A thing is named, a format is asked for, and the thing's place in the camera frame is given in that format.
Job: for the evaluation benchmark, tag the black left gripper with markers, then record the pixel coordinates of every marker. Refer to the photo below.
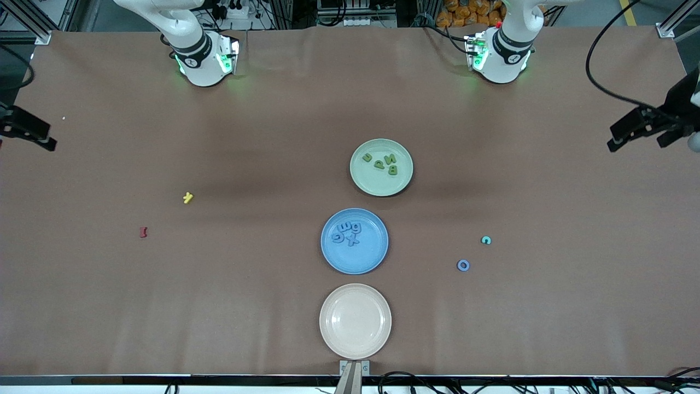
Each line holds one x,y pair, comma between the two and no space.
676,105

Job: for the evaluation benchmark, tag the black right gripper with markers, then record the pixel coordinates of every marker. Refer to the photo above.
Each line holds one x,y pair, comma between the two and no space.
16,123

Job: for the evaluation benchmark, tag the green letter B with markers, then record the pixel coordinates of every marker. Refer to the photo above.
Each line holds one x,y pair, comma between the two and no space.
392,170

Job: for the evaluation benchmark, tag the green letter N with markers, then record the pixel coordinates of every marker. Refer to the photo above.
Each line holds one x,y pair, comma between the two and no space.
390,159

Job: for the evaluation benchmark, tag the blue letter G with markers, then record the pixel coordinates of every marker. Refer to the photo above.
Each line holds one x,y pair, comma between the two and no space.
337,237

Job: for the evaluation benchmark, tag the blue letter X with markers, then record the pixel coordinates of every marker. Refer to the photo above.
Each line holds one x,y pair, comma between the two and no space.
353,239

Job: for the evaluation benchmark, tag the blue letter E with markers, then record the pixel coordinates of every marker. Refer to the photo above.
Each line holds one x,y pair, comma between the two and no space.
344,226

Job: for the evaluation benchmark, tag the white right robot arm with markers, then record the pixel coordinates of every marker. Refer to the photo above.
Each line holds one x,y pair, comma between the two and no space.
205,74

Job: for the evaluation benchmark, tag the yellow letter K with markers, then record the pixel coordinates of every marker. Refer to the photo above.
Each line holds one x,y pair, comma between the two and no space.
188,197

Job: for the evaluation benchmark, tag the orange bags pile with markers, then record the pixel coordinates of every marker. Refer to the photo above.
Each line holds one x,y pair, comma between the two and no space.
465,13

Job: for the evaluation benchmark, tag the blue letter O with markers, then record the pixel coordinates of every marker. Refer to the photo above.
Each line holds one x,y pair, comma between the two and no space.
463,265

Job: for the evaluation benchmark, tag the white power strip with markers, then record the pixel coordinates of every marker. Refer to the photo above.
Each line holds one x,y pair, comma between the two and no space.
232,10

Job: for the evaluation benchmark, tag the brown table cover sheet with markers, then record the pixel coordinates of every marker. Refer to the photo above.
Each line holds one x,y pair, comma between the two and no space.
219,328

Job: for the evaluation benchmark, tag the light green plate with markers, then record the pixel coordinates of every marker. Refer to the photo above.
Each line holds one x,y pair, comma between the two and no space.
383,183

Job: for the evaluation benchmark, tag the dark equipment rack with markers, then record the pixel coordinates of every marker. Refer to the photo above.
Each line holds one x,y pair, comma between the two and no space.
355,13

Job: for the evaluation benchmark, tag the blue plate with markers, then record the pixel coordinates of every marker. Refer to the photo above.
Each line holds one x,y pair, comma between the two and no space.
354,260

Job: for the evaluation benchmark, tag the beige plate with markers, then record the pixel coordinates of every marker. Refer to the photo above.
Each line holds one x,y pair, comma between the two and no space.
355,321

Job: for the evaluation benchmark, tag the aluminium frame profile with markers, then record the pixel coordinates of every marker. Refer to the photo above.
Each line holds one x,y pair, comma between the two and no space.
678,19
27,22

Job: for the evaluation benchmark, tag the black table edge rail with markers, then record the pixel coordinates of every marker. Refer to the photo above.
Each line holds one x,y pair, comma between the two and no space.
219,380

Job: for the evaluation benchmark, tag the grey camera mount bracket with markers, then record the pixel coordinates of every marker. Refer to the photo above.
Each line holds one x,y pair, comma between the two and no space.
354,372

